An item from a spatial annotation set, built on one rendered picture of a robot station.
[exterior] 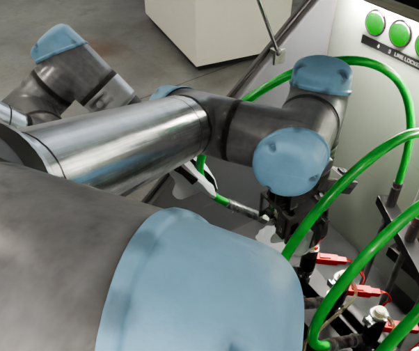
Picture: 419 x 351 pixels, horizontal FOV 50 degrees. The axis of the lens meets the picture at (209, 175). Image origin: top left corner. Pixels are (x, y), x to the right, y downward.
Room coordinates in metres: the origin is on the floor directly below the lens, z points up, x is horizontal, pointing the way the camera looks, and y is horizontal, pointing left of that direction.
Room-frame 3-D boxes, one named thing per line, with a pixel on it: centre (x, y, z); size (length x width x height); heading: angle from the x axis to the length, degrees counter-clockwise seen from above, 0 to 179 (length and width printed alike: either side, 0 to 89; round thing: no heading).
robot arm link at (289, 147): (0.42, -0.08, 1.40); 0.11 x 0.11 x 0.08; 67
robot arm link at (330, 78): (0.51, -0.14, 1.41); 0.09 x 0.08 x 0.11; 157
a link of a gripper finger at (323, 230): (0.50, -0.17, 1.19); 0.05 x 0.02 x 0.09; 31
